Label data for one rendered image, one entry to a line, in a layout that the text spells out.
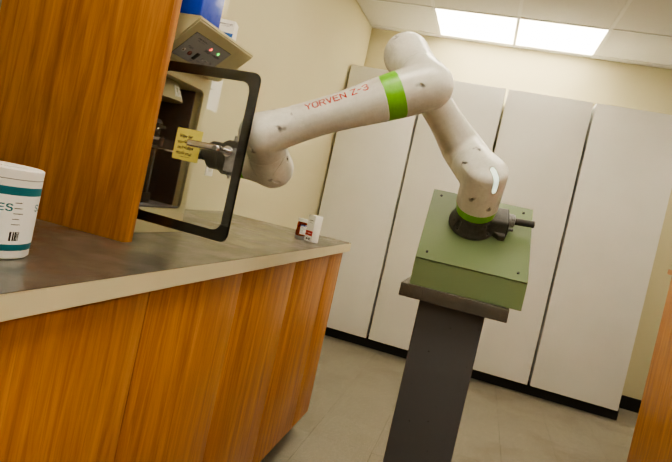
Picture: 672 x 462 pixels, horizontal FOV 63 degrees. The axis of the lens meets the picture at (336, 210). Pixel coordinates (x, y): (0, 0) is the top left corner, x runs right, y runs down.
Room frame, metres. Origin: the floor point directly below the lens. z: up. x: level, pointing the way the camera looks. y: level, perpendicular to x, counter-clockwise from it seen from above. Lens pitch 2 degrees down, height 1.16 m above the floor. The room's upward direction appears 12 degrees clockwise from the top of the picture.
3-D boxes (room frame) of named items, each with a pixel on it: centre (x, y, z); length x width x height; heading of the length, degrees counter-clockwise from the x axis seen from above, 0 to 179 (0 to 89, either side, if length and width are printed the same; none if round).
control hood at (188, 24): (1.52, 0.44, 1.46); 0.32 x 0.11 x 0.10; 165
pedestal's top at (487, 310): (1.77, -0.44, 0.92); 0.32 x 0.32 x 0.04; 75
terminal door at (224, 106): (1.33, 0.37, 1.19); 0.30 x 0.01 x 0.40; 68
